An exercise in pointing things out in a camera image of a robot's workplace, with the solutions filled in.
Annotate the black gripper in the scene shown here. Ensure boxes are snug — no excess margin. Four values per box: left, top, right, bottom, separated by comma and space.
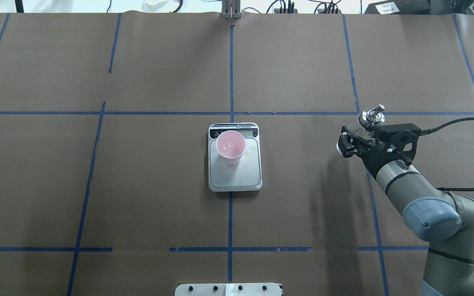
337, 126, 400, 176

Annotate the silver digital kitchen scale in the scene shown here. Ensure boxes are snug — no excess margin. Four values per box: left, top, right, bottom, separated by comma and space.
207, 123, 262, 192

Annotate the aluminium frame post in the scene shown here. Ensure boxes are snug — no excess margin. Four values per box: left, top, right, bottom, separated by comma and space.
221, 0, 242, 19

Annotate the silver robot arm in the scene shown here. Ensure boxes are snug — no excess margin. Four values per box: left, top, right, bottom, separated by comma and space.
337, 124, 474, 296

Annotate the clear glass sauce bottle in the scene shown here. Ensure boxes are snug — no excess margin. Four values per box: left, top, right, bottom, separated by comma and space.
336, 104, 386, 148

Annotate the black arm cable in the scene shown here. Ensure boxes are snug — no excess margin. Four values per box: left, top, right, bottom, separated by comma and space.
420, 117, 474, 193

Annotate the white pillar with base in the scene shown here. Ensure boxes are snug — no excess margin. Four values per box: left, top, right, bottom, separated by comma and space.
174, 282, 283, 296

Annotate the pink plastic cup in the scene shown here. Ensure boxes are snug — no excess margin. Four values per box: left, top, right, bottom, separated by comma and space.
216, 130, 246, 165

